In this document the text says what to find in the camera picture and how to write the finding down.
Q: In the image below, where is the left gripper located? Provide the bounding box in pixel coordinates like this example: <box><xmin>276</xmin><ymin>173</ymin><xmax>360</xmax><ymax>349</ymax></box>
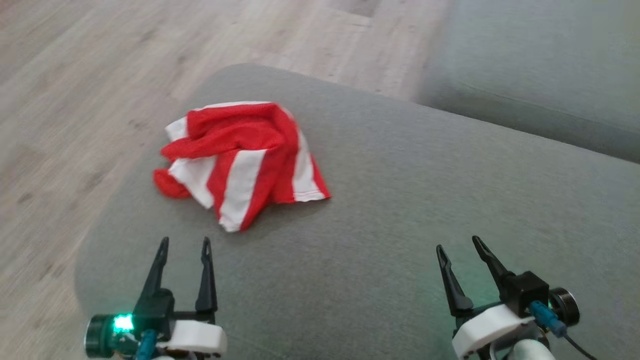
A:
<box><xmin>84</xmin><ymin>237</ymin><xmax>227</xmax><ymax>360</ymax></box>

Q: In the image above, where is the grey sofa seat cushion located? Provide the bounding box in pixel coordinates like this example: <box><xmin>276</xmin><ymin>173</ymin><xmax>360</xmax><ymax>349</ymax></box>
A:
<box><xmin>415</xmin><ymin>0</ymin><xmax>640</xmax><ymax>165</ymax></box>

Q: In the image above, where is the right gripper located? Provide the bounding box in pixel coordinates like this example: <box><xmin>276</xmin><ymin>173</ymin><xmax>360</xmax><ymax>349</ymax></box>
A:
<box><xmin>436</xmin><ymin>236</ymin><xmax>581</xmax><ymax>359</ymax></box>

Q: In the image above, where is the cable with blue plug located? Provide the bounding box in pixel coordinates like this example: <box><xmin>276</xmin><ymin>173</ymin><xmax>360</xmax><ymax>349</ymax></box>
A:
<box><xmin>529</xmin><ymin>300</ymin><xmax>601</xmax><ymax>360</ymax></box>
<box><xmin>135</xmin><ymin>329</ymin><xmax>158</xmax><ymax>360</ymax></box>

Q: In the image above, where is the red white striped garment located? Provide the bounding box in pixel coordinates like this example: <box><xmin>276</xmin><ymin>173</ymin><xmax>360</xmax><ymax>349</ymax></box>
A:
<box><xmin>152</xmin><ymin>101</ymin><xmax>332</xmax><ymax>233</ymax></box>

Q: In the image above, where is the right cable with blue plug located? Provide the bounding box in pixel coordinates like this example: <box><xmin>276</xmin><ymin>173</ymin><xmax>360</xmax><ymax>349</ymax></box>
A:
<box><xmin>529</xmin><ymin>300</ymin><xmax>601</xmax><ymax>360</ymax></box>

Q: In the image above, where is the left cable with blue plug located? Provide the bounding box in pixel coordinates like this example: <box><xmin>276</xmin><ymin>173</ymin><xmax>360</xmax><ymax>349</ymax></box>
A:
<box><xmin>135</xmin><ymin>329</ymin><xmax>158</xmax><ymax>360</ymax></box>

